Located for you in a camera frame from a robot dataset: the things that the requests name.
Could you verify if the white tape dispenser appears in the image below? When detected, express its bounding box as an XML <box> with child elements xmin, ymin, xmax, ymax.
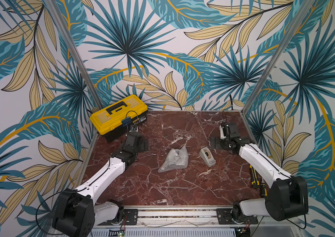
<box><xmin>200</xmin><ymin>147</ymin><xmax>216</xmax><ymax>167</ymax></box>

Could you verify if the clear bubble wrap sheet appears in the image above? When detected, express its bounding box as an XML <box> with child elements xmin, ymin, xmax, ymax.
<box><xmin>158</xmin><ymin>146</ymin><xmax>189</xmax><ymax>173</ymax></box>

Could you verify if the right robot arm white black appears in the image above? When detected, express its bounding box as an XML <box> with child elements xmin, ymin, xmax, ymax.
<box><xmin>210</xmin><ymin>137</ymin><xmax>309</xmax><ymax>223</ymax></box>

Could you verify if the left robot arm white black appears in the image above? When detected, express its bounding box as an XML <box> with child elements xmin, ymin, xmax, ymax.
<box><xmin>52</xmin><ymin>131</ymin><xmax>149</xmax><ymax>237</ymax></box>

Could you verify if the yellow black toolbox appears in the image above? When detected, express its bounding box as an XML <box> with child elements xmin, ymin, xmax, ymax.
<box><xmin>90</xmin><ymin>95</ymin><xmax>148</xmax><ymax>143</ymax></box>

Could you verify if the yellow black screwdriver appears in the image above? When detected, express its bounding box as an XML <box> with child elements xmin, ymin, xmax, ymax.
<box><xmin>260</xmin><ymin>183</ymin><xmax>267</xmax><ymax>198</ymax></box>

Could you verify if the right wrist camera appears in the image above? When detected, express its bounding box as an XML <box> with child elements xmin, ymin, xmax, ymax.
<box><xmin>219</xmin><ymin>122</ymin><xmax>240</xmax><ymax>140</ymax></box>

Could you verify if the left aluminium corner post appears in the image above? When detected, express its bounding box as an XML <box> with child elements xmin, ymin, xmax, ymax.
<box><xmin>45</xmin><ymin>0</ymin><xmax>104</xmax><ymax>109</ymax></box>

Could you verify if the aluminium corner post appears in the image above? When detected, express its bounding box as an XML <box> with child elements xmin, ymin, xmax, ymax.
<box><xmin>45</xmin><ymin>0</ymin><xmax>104</xmax><ymax>109</ymax></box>
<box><xmin>241</xmin><ymin>1</ymin><xmax>314</xmax><ymax>116</ymax></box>

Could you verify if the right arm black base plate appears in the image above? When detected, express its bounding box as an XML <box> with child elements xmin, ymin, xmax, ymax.
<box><xmin>216</xmin><ymin>208</ymin><xmax>258</xmax><ymax>225</ymax></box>

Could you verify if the aluminium front frame rail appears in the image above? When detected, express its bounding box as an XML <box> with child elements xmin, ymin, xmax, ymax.
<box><xmin>46</xmin><ymin>205</ymin><xmax>304</xmax><ymax>237</ymax></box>

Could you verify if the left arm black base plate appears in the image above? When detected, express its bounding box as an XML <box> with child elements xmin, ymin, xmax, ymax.
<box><xmin>99</xmin><ymin>209</ymin><xmax>138</xmax><ymax>226</ymax></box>

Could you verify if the right aluminium corner post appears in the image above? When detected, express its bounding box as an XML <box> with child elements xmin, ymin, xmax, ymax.
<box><xmin>241</xmin><ymin>1</ymin><xmax>314</xmax><ymax>116</ymax></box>

